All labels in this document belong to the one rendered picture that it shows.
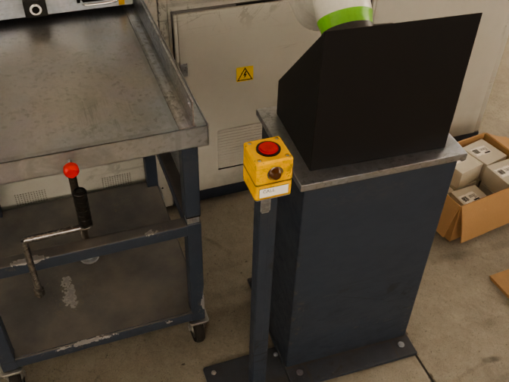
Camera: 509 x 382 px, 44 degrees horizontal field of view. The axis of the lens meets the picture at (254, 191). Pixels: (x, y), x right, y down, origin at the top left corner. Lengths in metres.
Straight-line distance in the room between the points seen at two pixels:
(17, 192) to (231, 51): 0.88
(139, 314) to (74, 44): 0.78
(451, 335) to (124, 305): 1.04
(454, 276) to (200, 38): 1.20
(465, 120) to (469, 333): 1.03
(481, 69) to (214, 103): 1.12
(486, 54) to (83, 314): 1.80
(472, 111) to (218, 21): 1.26
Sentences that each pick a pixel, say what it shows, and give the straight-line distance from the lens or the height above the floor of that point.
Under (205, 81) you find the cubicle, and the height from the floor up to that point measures 0.54.
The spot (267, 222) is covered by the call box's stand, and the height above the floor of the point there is 0.71.
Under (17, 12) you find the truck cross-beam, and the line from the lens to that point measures 1.91.
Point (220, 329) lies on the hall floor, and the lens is 2.07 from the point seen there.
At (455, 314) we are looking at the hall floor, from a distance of 2.23.
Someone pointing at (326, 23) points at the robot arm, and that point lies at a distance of 1.47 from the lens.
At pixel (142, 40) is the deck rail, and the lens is 1.76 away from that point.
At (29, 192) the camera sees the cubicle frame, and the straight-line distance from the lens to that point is 2.31.
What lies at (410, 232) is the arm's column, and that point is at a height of 0.50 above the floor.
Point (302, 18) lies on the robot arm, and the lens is 1.65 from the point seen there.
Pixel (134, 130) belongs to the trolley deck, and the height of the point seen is 0.85.
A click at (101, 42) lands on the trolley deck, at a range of 1.78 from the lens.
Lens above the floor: 1.66
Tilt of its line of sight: 41 degrees down
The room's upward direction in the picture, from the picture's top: 2 degrees clockwise
